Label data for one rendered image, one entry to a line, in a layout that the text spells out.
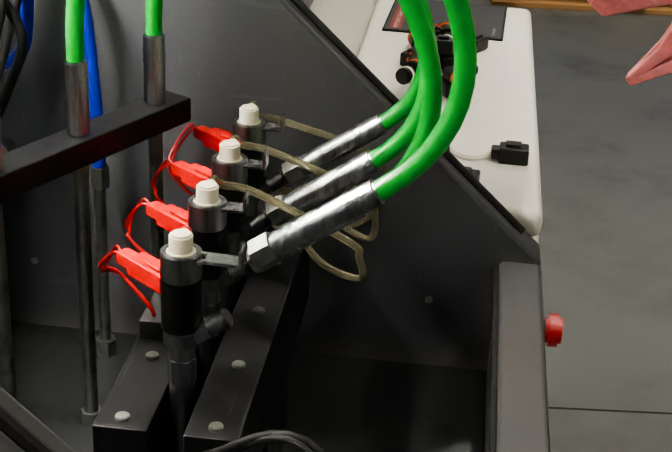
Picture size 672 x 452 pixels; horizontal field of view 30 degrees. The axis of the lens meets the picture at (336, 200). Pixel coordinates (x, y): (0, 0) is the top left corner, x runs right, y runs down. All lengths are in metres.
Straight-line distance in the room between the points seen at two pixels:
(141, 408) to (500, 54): 0.88
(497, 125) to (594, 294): 1.79
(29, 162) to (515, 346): 0.41
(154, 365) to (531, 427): 0.28
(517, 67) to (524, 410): 0.71
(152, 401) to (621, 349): 2.14
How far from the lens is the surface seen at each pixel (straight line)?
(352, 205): 0.79
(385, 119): 1.02
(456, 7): 0.74
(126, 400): 0.88
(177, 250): 0.83
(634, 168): 3.92
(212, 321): 0.85
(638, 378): 2.84
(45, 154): 0.96
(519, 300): 1.09
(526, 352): 1.02
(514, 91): 1.49
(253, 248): 0.81
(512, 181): 1.24
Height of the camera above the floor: 1.47
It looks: 25 degrees down
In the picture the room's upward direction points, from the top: 3 degrees clockwise
